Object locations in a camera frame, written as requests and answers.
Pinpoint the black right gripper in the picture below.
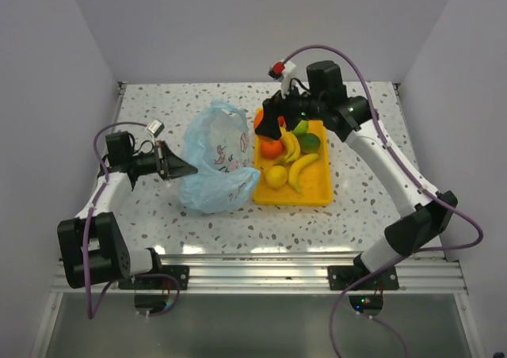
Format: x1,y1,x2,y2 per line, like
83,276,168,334
256,77,326,140

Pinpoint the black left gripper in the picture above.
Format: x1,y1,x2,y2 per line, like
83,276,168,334
129,140,197,181

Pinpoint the orange fake persimmon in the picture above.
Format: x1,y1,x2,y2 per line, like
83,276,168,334
253,109,264,129

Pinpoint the orange fake mandarin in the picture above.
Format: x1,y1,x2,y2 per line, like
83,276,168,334
260,140,284,159

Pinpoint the light green fake apple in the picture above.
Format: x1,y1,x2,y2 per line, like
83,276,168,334
292,120,309,136

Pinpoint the dark green fake lime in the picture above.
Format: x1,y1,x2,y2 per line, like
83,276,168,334
298,132,322,154

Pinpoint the light blue plastic bag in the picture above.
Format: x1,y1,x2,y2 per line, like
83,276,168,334
179,100,261,214

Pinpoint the yellow fake pear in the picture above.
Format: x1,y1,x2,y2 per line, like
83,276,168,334
262,166,288,189

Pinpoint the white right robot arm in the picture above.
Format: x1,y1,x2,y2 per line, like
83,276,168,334
254,60,457,289

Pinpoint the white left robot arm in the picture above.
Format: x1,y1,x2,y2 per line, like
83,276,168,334
57,131,198,289

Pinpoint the yellow fake banana bunch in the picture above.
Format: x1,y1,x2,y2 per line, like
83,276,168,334
273,128,301,165

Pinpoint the single yellow fake banana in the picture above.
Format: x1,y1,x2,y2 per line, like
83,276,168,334
288,153,320,193

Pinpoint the yellow plastic tray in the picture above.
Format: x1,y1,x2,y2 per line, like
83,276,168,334
253,120,333,207

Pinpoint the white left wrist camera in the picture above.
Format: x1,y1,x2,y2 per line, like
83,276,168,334
145,120,165,138

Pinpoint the black left base bracket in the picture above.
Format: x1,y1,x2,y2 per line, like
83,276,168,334
117,265,190,291

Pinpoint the black base bracket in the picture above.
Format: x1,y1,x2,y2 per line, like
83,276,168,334
117,265,190,291
327,265,400,291

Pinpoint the aluminium mounting rail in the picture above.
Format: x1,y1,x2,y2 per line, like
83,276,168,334
51,253,467,295

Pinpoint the black right base bracket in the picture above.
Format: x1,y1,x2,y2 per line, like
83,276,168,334
327,265,400,291

